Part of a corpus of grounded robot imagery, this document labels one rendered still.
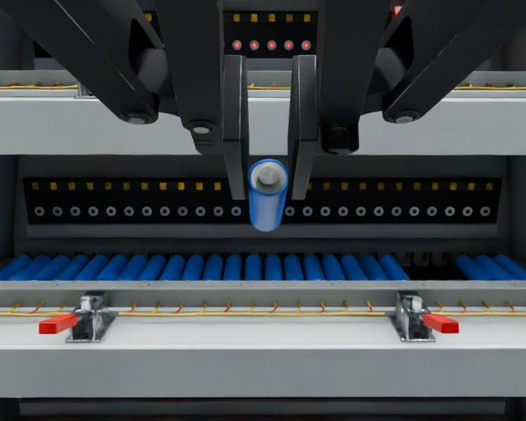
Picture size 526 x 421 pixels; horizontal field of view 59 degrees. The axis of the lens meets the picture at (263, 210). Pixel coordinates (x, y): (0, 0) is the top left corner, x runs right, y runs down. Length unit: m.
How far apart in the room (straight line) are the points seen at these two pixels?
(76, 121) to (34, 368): 0.20
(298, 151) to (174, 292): 0.29
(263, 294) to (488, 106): 0.25
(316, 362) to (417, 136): 0.20
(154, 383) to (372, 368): 0.17
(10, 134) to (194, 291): 0.20
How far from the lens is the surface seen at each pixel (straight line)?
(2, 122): 0.44
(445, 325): 0.34
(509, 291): 0.47
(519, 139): 0.45
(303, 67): 0.16
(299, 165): 0.17
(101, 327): 0.42
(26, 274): 0.51
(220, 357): 0.38
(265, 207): 0.22
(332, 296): 0.42
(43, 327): 0.35
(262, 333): 0.40
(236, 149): 0.15
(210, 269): 0.47
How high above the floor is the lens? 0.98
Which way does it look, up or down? 5 degrees up
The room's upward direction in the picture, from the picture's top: straight up
